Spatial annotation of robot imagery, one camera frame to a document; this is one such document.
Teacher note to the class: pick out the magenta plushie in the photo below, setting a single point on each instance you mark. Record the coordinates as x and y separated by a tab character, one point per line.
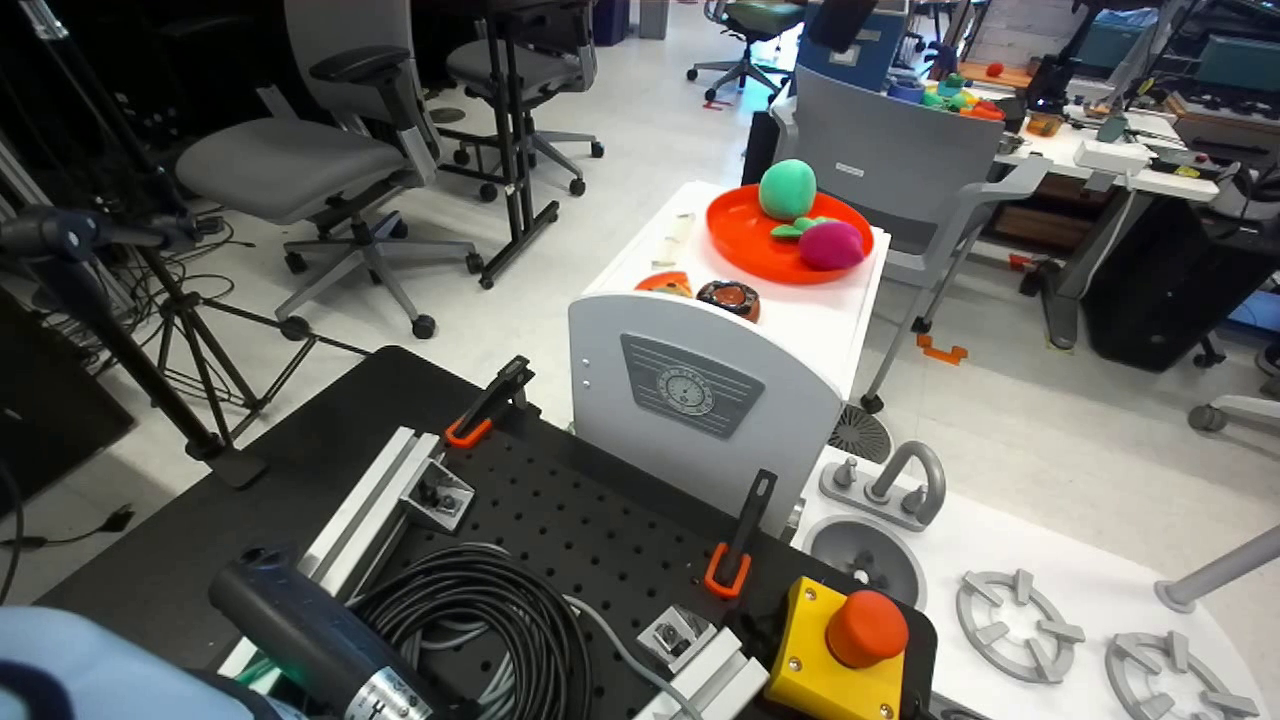
828	246

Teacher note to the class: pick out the blue storage bin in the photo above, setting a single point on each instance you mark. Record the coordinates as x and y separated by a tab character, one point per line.
874	63

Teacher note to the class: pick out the grey plastic chair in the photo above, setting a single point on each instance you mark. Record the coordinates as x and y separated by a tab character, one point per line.
893	152

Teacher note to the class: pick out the grey cushioned office chair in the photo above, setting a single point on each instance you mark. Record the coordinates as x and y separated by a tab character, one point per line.
282	164

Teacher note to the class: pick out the dark round floor base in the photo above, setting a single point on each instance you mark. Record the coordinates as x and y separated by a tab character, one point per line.
862	432

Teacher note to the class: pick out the white toy kitchen cabinet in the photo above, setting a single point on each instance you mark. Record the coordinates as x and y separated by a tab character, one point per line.
692	400

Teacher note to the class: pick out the teal office chair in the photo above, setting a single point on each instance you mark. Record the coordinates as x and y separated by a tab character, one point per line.
763	23

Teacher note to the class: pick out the dark blue cylindrical tool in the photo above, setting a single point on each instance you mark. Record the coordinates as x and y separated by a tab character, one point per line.
301	626

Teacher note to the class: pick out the black orange clamp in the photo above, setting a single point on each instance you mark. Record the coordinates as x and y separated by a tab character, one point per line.
489	400
736	544

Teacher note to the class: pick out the small green plush leaf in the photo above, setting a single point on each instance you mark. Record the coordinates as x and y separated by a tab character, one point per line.
797	228

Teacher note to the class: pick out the black box under desk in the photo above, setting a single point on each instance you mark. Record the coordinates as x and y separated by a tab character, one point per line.
1173	292

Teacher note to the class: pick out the light blue object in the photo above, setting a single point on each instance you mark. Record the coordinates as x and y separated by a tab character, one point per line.
92	667

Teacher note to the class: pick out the small metal mounting plate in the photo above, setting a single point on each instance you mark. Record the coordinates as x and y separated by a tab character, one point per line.
673	638
441	497

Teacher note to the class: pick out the white desk with toys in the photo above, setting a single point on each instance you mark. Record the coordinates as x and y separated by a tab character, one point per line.
1133	147

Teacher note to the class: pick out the grey toy burner grate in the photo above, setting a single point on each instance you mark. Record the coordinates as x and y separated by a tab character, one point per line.
1020	626
1181	683

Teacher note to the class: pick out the black camera tripod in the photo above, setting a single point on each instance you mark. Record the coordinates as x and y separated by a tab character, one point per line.
107	322

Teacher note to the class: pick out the orange plate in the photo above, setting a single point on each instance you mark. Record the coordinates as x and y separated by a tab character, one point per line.
763	246

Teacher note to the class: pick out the round green plushie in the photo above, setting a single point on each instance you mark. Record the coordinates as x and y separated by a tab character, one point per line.
785	191

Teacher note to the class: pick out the toy orange pizza slice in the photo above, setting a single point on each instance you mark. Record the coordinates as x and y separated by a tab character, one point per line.
664	282

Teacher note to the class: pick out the aluminium extrusion rail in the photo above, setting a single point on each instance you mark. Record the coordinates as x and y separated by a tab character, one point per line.
365	515
713	683

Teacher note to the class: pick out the grey metal pole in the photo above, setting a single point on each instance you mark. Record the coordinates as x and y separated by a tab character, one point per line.
1222	569

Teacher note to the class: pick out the dark office chair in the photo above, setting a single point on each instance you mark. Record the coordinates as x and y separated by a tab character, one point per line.
512	65

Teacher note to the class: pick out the yellow emergency stop button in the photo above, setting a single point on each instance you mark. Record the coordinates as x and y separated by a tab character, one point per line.
823	655

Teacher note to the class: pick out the black table stand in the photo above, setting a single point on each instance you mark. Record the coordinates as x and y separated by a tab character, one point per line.
512	175

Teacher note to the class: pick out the orange floor bracket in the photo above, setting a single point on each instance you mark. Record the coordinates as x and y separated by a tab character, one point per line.
940	349

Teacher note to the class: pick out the toy chocolate donut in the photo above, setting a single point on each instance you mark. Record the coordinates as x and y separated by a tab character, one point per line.
731	303

